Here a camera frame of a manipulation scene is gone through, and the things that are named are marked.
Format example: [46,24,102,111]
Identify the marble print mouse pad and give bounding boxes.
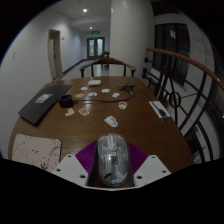
[11,133,63,173]

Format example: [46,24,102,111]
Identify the wooden armchair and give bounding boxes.
[79,57,138,79]

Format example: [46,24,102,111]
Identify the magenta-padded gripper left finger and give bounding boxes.
[51,140,100,188]

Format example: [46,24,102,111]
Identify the orange and white sticker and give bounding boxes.
[78,106,90,117]

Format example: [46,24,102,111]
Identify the transparent computer mouse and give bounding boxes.
[96,133,129,188]

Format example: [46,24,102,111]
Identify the dark framed window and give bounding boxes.
[153,23,192,87]

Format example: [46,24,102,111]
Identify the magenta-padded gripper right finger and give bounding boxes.
[126,142,172,188]

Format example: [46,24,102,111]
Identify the small white flat box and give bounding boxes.
[87,78,103,87]

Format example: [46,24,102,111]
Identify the red and white sticker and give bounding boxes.
[117,100,128,110]

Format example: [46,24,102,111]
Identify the black closed laptop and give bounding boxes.
[17,84,75,127]

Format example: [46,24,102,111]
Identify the black cable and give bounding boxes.
[71,84,154,104]

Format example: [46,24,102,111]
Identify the glass double door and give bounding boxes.
[86,36,106,60]

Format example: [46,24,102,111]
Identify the beige side door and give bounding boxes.
[47,28,64,80]

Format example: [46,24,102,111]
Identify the small black box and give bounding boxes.
[58,94,75,108]

